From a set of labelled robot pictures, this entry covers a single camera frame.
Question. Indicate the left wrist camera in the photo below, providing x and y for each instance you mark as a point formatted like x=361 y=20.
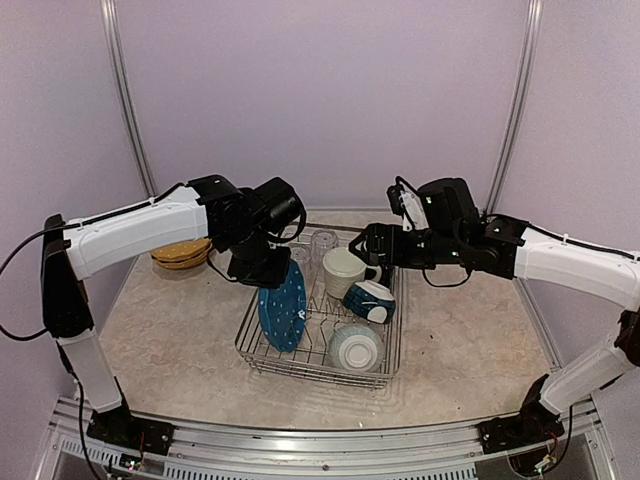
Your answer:
x=279 y=207

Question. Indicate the teal and white bowl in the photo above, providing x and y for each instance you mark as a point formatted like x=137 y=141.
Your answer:
x=371 y=301

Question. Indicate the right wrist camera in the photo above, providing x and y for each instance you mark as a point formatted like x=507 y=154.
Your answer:
x=440 y=205

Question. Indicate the metal wire dish rack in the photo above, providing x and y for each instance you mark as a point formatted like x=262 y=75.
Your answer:
x=324 y=316

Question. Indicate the pale striped bowl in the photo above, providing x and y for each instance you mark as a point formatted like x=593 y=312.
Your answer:
x=356 y=348

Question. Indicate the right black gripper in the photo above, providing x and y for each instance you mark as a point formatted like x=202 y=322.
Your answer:
x=394 y=251

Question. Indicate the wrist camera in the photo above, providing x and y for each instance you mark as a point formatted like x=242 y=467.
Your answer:
x=440 y=205
x=279 y=207

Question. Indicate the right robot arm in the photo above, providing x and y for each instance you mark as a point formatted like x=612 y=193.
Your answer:
x=588 y=294

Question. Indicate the yellow polka dot plate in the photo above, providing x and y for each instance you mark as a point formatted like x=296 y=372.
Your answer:
x=182 y=250
x=185 y=264

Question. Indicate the blue polka dot plate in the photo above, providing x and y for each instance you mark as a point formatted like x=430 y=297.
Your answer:
x=283 y=311

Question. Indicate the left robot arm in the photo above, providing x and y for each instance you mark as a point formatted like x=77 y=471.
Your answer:
x=247 y=222

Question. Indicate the aluminium frame post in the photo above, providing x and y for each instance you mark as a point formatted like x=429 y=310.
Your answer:
x=116 y=55
x=518 y=104

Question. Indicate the cream ribbed mug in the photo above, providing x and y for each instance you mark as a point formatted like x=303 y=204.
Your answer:
x=342 y=269

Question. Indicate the left aluminium frame post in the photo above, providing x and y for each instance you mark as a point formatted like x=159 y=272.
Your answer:
x=116 y=55

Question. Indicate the right aluminium frame post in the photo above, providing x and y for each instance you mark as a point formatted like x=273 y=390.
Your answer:
x=518 y=104

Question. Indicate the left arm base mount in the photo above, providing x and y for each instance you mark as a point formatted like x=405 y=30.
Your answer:
x=140 y=434

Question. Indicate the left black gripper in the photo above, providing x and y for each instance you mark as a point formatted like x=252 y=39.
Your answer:
x=271 y=279

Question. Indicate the clear glass tumbler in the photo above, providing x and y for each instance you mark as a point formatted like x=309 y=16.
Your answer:
x=322 y=241
x=301 y=254

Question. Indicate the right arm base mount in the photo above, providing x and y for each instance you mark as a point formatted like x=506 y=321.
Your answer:
x=513 y=432

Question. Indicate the aluminium front rail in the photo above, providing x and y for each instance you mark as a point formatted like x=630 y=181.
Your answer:
x=204 y=450

